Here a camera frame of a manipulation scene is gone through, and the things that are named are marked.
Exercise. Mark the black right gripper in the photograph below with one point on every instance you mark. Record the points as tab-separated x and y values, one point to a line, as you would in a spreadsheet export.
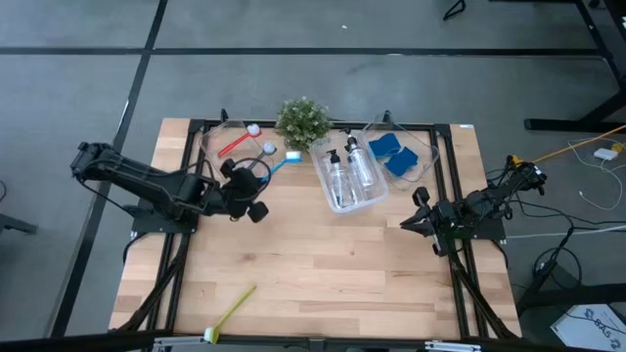
442	217

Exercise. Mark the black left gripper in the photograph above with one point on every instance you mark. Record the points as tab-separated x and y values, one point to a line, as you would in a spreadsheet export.
242	190

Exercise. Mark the clear plastic tray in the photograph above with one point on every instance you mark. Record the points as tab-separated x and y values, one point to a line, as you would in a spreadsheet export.
425	168
215	142

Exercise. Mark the blue dish brush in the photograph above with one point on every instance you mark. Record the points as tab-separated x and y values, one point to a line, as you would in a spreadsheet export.
292	156

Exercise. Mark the blue kitchen sponge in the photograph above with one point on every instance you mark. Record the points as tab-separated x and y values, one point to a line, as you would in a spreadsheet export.
385	145
402	162

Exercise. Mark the frosted clear plastic bin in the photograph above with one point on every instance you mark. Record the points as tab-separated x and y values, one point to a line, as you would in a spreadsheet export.
362	201

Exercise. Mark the clear soap pump bottle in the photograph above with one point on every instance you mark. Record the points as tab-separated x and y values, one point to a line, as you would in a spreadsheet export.
361	168
338	183

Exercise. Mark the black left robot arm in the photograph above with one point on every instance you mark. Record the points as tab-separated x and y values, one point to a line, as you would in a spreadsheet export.
147	186

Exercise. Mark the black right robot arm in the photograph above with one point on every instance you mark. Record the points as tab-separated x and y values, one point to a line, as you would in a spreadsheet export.
489	200

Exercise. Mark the artificial potted green plant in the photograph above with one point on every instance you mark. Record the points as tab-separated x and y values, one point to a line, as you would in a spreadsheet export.
302	122

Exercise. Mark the white table corner sticker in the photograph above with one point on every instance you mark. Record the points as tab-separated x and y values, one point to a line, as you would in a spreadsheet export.
467	126

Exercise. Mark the black power brick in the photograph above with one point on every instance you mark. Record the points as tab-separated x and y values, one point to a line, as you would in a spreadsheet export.
547	271

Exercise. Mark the black desk foot bar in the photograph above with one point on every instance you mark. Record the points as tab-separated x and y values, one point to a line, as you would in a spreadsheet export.
577	295

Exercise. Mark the white power adapter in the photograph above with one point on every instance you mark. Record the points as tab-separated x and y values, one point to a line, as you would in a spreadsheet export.
606	154

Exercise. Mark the white printed paper sheet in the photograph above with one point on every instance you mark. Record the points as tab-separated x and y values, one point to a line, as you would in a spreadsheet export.
587	337

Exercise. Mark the black furniture foot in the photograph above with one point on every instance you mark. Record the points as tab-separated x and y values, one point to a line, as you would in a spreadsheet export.
14	224

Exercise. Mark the black aluminium table frame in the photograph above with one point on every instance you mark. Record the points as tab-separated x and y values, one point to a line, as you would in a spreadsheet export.
441	131

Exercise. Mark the silver metal bracket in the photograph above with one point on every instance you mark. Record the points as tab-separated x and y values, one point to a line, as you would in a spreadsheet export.
176	342
450	346

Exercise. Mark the black desk leg frame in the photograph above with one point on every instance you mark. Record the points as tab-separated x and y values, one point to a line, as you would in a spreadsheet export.
552	124

